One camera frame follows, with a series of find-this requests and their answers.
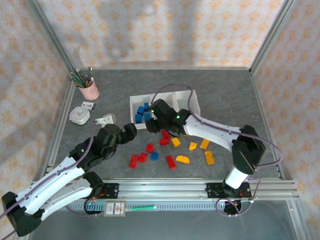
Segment long red lego brick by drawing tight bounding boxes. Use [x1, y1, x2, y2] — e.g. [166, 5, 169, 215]
[128, 154, 140, 169]
[165, 154, 178, 171]

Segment curved yellow lego brick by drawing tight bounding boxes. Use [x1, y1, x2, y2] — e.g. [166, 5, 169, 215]
[175, 154, 191, 165]

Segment white alarm clock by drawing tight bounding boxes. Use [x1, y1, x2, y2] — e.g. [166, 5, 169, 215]
[69, 106, 91, 125]

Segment small printed card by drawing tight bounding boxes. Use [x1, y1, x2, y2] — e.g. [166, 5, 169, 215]
[81, 101, 98, 111]

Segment pink pencil cup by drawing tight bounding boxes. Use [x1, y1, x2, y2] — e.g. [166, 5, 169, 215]
[79, 76, 100, 101]

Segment long yellow lego brick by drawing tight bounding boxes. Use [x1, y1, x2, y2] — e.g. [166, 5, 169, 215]
[204, 150, 216, 166]

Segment green pencil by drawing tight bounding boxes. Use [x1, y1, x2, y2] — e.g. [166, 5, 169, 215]
[71, 71, 88, 88]

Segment framed label tag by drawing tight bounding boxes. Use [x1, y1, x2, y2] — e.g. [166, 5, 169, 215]
[103, 201, 126, 217]

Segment green pen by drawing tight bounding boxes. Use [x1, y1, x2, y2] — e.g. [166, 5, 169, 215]
[126, 204, 156, 212]

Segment white tipped pencil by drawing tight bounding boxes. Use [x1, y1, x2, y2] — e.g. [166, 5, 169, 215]
[74, 67, 87, 85]

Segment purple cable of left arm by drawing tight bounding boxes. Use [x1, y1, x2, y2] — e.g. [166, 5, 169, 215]
[0, 119, 101, 240]

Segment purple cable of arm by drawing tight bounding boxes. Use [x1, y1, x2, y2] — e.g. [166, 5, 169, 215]
[149, 83, 285, 218]
[0, 119, 101, 240]

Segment black cable loop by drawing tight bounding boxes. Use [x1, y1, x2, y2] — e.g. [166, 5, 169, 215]
[163, 126, 181, 139]

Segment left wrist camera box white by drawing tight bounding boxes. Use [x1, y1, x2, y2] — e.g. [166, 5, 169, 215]
[95, 113, 117, 126]

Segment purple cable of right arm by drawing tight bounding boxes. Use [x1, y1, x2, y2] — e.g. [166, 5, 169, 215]
[149, 83, 285, 218]

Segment red yellow connector wires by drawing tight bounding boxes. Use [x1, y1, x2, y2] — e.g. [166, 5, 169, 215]
[89, 189, 108, 201]
[234, 189, 251, 201]

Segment aluminium side rail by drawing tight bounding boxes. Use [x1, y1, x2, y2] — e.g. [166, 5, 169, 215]
[249, 71, 286, 181]
[41, 79, 76, 181]

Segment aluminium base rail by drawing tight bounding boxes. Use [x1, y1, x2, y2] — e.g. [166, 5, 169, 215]
[26, 178, 301, 201]

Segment grey slotted cable duct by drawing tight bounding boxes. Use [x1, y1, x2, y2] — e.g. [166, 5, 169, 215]
[64, 201, 293, 212]

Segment aluminium frame post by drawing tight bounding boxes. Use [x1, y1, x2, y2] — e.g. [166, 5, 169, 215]
[26, 0, 76, 83]
[248, 0, 297, 76]

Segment aluminium frame leg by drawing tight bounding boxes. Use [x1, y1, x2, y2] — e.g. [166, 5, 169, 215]
[287, 199, 313, 240]

